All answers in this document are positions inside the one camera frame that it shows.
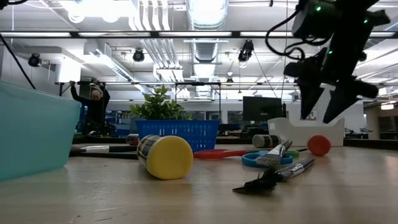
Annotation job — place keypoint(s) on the person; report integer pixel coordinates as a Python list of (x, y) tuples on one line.
[(94, 109)]

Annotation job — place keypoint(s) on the black background metal frame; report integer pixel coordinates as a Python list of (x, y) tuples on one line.
[(186, 83)]

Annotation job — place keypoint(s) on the maroon paint bottle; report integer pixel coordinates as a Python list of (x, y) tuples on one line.
[(133, 139)]

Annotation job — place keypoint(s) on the black paint bottle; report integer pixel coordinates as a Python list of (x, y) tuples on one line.
[(267, 141)]

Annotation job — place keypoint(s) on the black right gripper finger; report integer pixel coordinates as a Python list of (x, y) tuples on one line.
[(311, 93), (342, 102)]

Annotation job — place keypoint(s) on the black computer monitor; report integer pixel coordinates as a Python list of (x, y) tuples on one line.
[(262, 109)]

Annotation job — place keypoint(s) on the yellow paint bottle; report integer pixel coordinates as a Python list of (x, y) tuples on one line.
[(169, 157)]

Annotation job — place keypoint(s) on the fan paintbrush silver ferrule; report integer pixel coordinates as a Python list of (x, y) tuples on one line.
[(96, 148)]

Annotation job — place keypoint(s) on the green plant in white pot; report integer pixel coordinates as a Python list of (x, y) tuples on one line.
[(158, 105)]

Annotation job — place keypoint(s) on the red scissors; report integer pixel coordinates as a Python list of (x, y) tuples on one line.
[(217, 154)]

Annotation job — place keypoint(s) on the black ceiling spotlight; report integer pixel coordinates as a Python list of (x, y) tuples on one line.
[(34, 60), (138, 56), (247, 49)]

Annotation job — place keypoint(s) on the teal translucent plastic bin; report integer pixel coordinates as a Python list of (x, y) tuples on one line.
[(34, 130)]

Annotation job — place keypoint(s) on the black scruffy-bristle paintbrush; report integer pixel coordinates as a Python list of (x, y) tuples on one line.
[(292, 170)]

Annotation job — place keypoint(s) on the white plastic bin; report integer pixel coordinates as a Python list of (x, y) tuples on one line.
[(304, 133)]

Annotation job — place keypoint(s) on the blue slotted plastic basket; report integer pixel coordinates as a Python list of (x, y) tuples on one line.
[(186, 133)]

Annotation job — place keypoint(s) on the grey-bristle paintbrush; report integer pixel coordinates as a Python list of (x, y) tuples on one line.
[(275, 154)]

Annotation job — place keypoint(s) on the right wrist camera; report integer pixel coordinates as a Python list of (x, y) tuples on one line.
[(311, 18)]

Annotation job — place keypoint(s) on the red paint bottle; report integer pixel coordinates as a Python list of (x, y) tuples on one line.
[(319, 145)]

